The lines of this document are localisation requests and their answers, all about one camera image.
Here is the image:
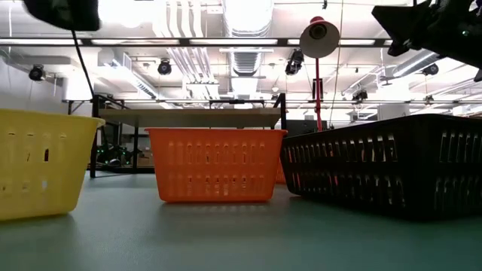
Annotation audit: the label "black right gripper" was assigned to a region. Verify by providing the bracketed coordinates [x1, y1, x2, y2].
[371, 0, 482, 83]

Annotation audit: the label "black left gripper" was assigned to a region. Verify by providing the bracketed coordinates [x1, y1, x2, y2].
[21, 0, 102, 32]

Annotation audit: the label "black plastic basket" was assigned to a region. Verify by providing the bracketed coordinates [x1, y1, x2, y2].
[279, 113, 482, 222]

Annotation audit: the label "yellow plastic basket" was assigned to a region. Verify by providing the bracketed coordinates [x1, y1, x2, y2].
[0, 108, 107, 222]

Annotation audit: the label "wooden shelf black legs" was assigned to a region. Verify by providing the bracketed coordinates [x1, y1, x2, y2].
[89, 93, 289, 180]

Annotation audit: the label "white pillar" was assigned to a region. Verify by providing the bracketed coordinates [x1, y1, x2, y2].
[377, 103, 411, 121]

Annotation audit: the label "red desk lamp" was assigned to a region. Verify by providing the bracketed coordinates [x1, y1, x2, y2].
[299, 15, 341, 132]

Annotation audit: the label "black cabinet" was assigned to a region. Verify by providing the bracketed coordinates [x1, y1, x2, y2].
[286, 119, 329, 133]

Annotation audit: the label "black device green lights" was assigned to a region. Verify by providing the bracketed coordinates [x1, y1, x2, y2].
[96, 144, 133, 167]

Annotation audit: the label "brown cardboard box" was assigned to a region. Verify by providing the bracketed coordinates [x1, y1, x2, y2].
[137, 150, 155, 167]

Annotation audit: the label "green table mat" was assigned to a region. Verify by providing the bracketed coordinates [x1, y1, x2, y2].
[0, 171, 482, 271]

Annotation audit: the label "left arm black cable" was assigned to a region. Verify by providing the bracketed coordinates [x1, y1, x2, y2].
[70, 29, 96, 99]

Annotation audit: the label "thin black overhead rail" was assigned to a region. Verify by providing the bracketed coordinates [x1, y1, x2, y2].
[62, 98, 482, 105]

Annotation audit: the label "black overhead frame bar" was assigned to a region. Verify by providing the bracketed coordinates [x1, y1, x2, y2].
[0, 36, 396, 48]

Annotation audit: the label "silver ceiling air duct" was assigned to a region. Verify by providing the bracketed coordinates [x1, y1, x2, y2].
[221, 0, 275, 77]

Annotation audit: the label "black metal table frame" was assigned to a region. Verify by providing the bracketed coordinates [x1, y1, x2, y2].
[83, 165, 156, 175]

